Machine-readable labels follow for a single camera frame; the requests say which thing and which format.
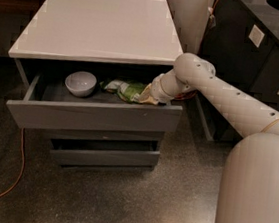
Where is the grey ceramic bowl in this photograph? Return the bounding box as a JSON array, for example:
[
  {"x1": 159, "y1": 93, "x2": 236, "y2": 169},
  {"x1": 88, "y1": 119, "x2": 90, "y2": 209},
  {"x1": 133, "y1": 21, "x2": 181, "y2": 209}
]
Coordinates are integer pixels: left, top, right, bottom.
[{"x1": 64, "y1": 71, "x2": 97, "y2": 98}]

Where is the grey drawer cabinet white top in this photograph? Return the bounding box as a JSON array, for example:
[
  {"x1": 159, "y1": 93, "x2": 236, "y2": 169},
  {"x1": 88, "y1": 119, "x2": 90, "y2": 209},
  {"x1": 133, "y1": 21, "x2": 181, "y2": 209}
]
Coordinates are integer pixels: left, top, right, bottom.
[{"x1": 0, "y1": 0, "x2": 190, "y2": 182}]

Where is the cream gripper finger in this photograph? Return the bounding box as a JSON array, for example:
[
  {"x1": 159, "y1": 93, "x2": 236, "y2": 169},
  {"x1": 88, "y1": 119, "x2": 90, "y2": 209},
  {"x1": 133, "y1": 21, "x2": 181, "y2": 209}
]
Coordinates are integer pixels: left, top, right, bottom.
[
  {"x1": 140, "y1": 96, "x2": 159, "y2": 105},
  {"x1": 138, "y1": 84, "x2": 151, "y2": 102}
]

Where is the grey top drawer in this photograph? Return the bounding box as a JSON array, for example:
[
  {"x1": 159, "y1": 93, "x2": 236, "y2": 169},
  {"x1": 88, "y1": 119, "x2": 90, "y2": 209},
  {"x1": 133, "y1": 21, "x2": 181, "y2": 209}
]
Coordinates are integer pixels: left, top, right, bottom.
[{"x1": 3, "y1": 55, "x2": 188, "y2": 147}]

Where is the dark grey trash cabinet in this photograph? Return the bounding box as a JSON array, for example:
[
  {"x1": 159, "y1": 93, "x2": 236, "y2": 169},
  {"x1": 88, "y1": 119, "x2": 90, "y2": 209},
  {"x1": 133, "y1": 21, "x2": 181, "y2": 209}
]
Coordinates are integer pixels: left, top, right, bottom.
[{"x1": 189, "y1": 0, "x2": 279, "y2": 151}]

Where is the green rice chip bag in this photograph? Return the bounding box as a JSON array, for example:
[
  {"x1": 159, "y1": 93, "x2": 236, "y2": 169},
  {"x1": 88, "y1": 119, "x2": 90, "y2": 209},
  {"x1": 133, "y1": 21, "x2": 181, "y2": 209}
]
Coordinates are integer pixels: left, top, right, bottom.
[{"x1": 100, "y1": 79, "x2": 146, "y2": 103}]

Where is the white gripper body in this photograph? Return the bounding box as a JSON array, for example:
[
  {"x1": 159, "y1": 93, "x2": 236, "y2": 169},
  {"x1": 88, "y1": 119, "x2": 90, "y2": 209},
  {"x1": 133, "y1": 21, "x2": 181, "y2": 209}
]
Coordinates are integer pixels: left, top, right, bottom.
[{"x1": 150, "y1": 74, "x2": 172, "y2": 103}]

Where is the white wall outlet plate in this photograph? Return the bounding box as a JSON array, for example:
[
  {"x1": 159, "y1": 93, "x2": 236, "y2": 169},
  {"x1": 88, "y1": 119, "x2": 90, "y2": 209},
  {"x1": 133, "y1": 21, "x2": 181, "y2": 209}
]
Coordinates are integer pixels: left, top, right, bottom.
[{"x1": 249, "y1": 25, "x2": 265, "y2": 47}]

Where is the grey drawer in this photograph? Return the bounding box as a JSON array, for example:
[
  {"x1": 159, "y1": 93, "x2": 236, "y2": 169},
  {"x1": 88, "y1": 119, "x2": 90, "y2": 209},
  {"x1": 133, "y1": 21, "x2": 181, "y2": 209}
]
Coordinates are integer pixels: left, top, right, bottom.
[
  {"x1": 50, "y1": 139, "x2": 160, "y2": 168},
  {"x1": 3, "y1": 55, "x2": 188, "y2": 147},
  {"x1": 40, "y1": 118, "x2": 166, "y2": 153}
]

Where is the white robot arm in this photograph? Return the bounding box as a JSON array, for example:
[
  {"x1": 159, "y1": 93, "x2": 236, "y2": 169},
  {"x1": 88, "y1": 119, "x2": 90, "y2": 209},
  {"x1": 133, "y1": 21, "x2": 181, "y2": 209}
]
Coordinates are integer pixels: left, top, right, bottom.
[{"x1": 140, "y1": 53, "x2": 279, "y2": 223}]

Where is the orange extension cable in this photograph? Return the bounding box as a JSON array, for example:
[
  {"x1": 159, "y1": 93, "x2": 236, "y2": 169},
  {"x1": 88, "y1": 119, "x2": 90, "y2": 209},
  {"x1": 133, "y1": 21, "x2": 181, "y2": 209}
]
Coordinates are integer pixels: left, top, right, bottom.
[{"x1": 0, "y1": 0, "x2": 227, "y2": 223}]

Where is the grey bottom drawer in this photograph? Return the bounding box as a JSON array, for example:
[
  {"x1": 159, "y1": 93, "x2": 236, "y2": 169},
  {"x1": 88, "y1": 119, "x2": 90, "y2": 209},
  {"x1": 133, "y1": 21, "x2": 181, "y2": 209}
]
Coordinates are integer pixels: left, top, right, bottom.
[{"x1": 50, "y1": 139, "x2": 160, "y2": 168}]

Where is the grey middle drawer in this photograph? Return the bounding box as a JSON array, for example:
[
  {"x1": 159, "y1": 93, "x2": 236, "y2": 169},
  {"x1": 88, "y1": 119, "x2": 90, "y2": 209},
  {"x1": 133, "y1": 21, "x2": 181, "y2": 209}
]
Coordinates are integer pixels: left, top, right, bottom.
[{"x1": 40, "y1": 118, "x2": 166, "y2": 153}]

